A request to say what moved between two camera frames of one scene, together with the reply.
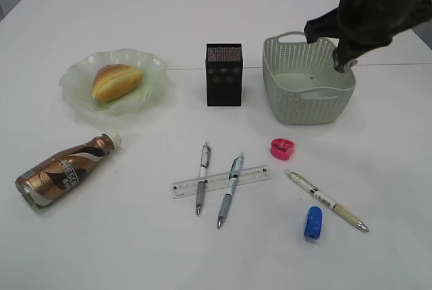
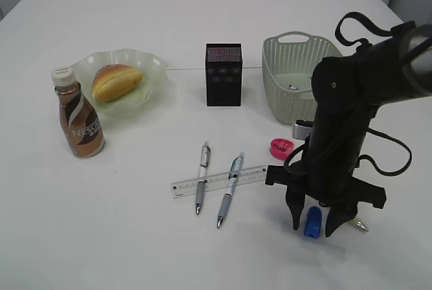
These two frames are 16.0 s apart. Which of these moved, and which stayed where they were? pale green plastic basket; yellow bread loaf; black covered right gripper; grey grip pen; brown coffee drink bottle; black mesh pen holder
Moved: black covered right gripper; brown coffee drink bottle
Stayed: black mesh pen holder; pale green plastic basket; grey grip pen; yellow bread loaf
